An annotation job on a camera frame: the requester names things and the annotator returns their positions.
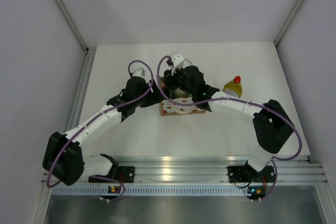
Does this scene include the perforated cable duct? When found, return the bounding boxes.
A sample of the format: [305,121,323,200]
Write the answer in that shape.
[52,187,263,196]

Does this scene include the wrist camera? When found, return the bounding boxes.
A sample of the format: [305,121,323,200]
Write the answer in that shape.
[132,68,145,79]
[166,52,185,76]

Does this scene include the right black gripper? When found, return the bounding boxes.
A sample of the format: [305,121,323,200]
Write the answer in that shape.
[161,65,195,98]

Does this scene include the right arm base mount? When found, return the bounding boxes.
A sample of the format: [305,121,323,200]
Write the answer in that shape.
[227,165,275,184]

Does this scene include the burlap watermelon canvas bag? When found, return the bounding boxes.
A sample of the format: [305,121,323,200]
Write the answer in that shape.
[159,57,206,117]

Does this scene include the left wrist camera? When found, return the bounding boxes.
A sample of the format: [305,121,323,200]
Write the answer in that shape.
[132,68,145,79]

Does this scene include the yellow dish soap bottle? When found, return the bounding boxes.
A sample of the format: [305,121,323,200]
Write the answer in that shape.
[223,76,243,98]

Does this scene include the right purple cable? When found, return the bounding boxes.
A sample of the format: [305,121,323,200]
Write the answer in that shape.
[156,55,303,202]

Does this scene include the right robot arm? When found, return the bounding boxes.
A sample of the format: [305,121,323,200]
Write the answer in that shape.
[161,66,294,180]

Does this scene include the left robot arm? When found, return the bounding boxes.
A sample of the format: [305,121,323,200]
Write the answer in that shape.
[43,76,162,188]

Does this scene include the aluminium frame rail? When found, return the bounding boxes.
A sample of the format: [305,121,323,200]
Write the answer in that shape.
[116,156,328,185]

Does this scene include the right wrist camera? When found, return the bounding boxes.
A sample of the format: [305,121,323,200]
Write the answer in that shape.
[166,52,185,76]

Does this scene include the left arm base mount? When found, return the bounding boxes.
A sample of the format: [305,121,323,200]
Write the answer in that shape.
[88,166,135,184]

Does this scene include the pale bottle with white cap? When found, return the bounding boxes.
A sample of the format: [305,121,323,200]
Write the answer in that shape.
[172,89,188,99]

